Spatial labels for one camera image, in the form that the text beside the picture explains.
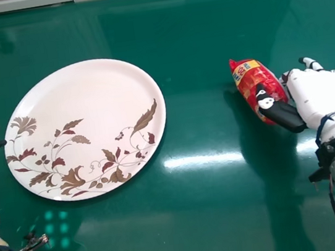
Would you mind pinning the plate with brown leaf pattern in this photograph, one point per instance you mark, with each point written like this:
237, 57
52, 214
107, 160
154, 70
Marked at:
90, 111

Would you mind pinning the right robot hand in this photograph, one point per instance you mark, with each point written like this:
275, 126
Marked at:
322, 97

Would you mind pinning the red biscuit packet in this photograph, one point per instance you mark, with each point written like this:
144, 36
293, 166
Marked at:
251, 79

